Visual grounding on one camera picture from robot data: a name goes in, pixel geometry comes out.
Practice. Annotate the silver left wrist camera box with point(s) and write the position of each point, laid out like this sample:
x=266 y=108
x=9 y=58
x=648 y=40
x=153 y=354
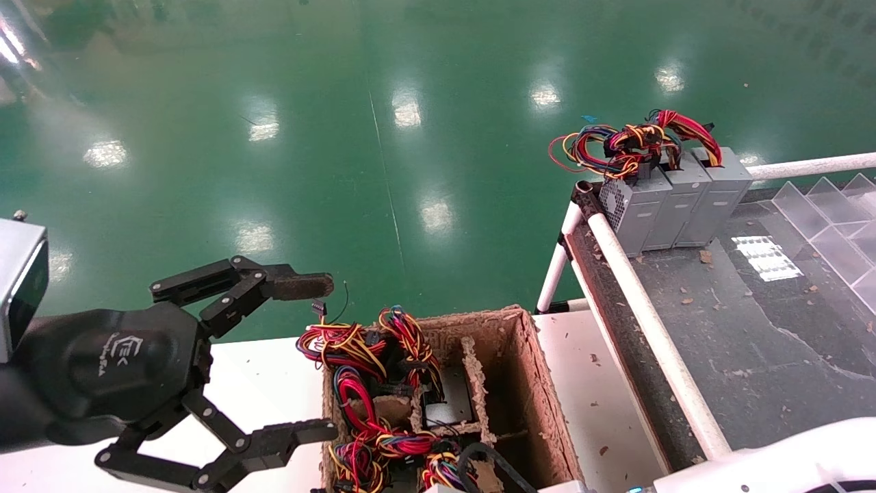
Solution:
x=17 y=287

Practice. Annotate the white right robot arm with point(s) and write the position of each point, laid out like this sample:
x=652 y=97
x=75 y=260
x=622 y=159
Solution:
x=787 y=462

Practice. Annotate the white horizontal pipe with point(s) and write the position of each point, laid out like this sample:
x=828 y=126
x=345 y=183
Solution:
x=814 y=166

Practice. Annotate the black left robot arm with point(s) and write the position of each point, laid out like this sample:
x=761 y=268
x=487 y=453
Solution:
x=17 y=411

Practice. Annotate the silver boxed power supply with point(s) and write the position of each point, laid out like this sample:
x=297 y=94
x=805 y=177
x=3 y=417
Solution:
x=452 y=394

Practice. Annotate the white label sticker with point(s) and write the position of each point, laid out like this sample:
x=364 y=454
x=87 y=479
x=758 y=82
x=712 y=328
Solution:
x=766 y=259

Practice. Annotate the clear acrylic divider tray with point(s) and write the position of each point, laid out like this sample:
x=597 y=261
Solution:
x=835 y=233

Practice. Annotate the white pipe leg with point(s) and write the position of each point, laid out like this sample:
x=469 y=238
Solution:
x=564 y=239

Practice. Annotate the brown cardboard divider box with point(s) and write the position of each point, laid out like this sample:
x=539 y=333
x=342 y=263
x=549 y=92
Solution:
x=527 y=383

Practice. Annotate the brown cardboard scrap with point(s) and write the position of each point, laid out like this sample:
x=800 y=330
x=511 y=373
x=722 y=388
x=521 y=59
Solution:
x=706 y=257

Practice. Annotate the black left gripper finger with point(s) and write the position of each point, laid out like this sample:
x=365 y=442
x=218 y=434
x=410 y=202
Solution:
x=287 y=438
x=301 y=286

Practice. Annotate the grey power supply unit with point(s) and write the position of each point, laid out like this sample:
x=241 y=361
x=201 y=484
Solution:
x=718 y=205
x=677 y=212
x=640 y=212

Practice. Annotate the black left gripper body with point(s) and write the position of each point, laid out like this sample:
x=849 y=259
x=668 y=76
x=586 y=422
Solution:
x=109 y=363

